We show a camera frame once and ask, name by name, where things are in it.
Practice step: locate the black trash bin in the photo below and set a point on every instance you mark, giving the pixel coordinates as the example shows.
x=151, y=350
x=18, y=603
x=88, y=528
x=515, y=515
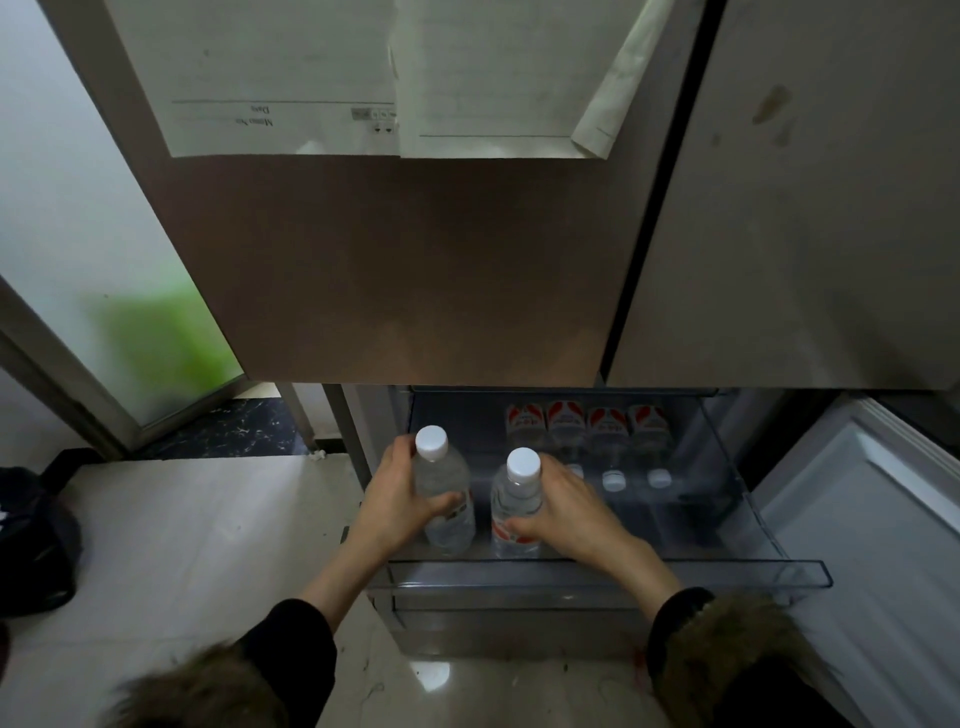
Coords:
x=37, y=547

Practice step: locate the white fridge door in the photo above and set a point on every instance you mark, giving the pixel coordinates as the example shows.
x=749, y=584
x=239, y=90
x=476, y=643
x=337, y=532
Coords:
x=877, y=540

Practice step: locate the brown refrigerator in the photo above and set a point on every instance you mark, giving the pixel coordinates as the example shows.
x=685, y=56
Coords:
x=375, y=285

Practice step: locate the person's right hand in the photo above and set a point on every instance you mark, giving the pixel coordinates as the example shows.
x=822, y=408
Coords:
x=585, y=525

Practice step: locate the person's right forearm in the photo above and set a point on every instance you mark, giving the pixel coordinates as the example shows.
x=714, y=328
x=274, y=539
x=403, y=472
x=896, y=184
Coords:
x=660, y=585

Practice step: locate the frosted glass door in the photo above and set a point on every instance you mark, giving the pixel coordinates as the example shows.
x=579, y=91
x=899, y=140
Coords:
x=75, y=187
x=67, y=397

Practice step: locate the person's left forearm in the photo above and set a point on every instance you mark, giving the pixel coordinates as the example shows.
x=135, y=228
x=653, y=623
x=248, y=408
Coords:
x=337, y=585

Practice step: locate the white lined paper sheet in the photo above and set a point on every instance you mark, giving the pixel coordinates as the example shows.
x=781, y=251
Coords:
x=262, y=60

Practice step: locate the green object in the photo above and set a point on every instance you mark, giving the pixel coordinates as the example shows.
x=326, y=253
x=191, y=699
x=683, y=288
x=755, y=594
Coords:
x=172, y=345

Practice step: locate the clear plastic fridge drawer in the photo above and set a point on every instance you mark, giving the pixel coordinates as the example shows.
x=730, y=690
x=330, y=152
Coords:
x=675, y=574

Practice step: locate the person's left hand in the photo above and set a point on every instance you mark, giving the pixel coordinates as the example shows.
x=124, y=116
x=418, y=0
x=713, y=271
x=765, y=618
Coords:
x=390, y=517

